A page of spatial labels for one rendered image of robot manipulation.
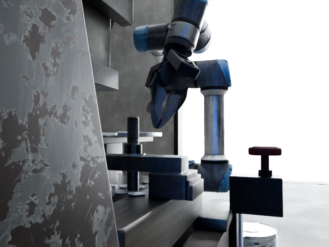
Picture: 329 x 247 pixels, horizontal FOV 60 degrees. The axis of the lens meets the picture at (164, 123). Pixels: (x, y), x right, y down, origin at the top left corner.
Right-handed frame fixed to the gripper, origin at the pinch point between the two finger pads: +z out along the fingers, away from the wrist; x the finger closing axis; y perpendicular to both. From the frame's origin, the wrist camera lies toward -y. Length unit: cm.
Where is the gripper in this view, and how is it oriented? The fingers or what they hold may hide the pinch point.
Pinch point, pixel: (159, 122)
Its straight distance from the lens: 63.6
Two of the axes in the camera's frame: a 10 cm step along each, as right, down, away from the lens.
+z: -2.9, 9.4, -1.9
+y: -4.5, 0.4, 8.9
